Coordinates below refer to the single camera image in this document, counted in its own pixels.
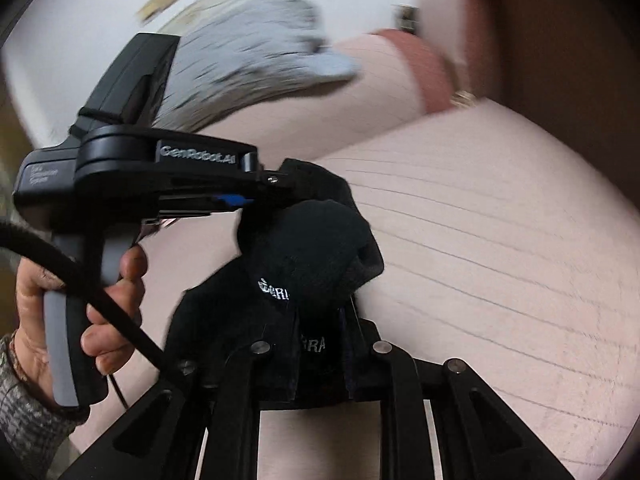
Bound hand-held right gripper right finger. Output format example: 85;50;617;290
350;317;578;480

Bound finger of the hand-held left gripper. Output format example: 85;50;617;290
162;152;301;201
142;193;257;226

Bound brown wooden panel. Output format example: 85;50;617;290
480;0;640;161

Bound thin black cable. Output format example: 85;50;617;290
106;372;128;409

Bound person's left hand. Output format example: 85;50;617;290
12;246;149;397

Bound black pants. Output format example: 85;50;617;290
165;157;386;408

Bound person's left forearm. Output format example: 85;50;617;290
0;332;92;466

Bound grey cloth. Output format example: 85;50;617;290
150;0;362;132

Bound pink cylindrical cushion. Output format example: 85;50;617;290
220;29;453;163

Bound thick black cable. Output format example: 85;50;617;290
0;219;168;367

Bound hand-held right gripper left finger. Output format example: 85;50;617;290
59;340;275;480

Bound pink ribbed sofa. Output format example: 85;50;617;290
65;0;640;480

